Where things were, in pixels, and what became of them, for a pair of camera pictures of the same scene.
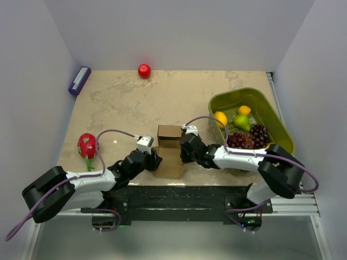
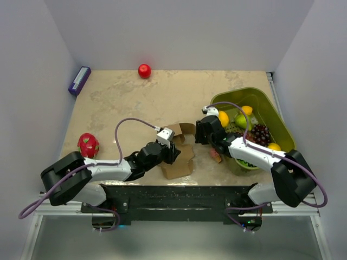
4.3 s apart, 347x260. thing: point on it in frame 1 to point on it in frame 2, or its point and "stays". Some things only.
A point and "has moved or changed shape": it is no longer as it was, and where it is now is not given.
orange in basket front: (221, 117) stays
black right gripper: (185, 158) to (198, 135)
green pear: (242, 121) stays
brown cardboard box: (169, 149) has moved or changed shape
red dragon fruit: (87, 147) stays
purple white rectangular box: (79, 81) stays
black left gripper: (153, 160) to (171, 153)
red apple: (144, 71) stays
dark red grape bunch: (258, 138) stays
